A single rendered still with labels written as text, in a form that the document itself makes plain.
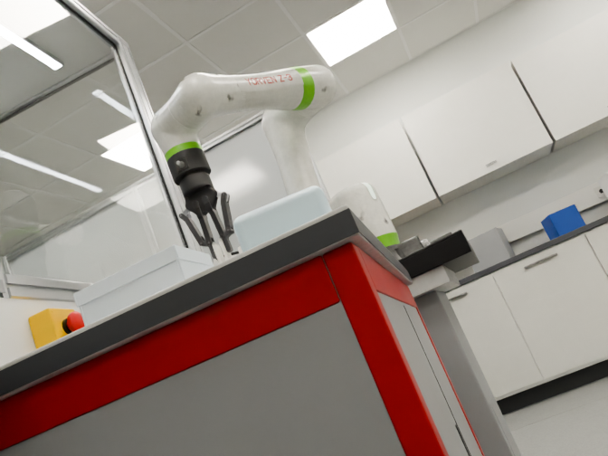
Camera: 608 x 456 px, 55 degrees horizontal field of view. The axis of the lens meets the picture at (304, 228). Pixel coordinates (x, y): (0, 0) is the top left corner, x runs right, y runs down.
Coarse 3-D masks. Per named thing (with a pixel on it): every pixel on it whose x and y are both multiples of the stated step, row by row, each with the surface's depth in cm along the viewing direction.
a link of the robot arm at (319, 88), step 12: (300, 72) 155; (312, 72) 158; (324, 72) 162; (312, 84) 157; (324, 84) 160; (336, 84) 165; (312, 96) 158; (324, 96) 162; (300, 108) 159; (312, 108) 163
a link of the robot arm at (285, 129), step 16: (272, 112) 172; (288, 112) 168; (272, 128) 171; (288, 128) 170; (304, 128) 173; (272, 144) 172; (288, 144) 168; (304, 144) 170; (288, 160) 167; (304, 160) 167; (288, 176) 166; (304, 176) 164; (288, 192) 165
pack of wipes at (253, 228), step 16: (304, 192) 56; (320, 192) 56; (272, 208) 56; (288, 208) 56; (304, 208) 56; (320, 208) 56; (240, 224) 56; (256, 224) 56; (272, 224) 56; (288, 224) 56; (240, 240) 56; (256, 240) 56
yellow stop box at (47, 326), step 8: (40, 312) 98; (48, 312) 98; (56, 312) 99; (64, 312) 101; (32, 320) 98; (40, 320) 98; (48, 320) 97; (56, 320) 98; (64, 320) 99; (32, 328) 98; (40, 328) 97; (48, 328) 97; (56, 328) 97; (64, 328) 99; (40, 336) 97; (48, 336) 97; (56, 336) 97; (40, 344) 97
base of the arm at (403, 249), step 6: (444, 234) 146; (408, 240) 143; (414, 240) 142; (426, 240) 145; (432, 240) 146; (438, 240) 145; (390, 246) 141; (396, 246) 142; (402, 246) 142; (408, 246) 142; (414, 246) 142; (420, 246) 141; (396, 252) 142; (402, 252) 142; (408, 252) 141; (396, 258) 140; (402, 258) 142
